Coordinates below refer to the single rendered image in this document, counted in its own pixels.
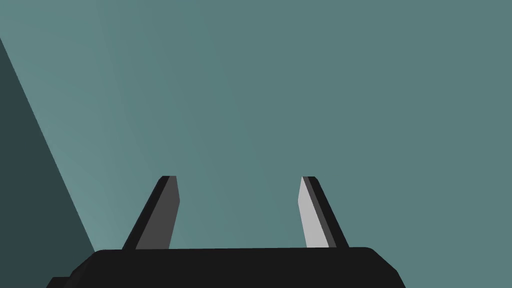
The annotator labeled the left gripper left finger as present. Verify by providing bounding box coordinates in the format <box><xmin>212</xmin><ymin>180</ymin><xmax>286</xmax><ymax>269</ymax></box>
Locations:
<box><xmin>121</xmin><ymin>175</ymin><xmax>181</xmax><ymax>251</ymax></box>

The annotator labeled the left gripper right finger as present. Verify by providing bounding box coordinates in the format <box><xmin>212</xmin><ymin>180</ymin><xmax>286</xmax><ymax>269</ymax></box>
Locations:
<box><xmin>297</xmin><ymin>175</ymin><xmax>350</xmax><ymax>249</ymax></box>

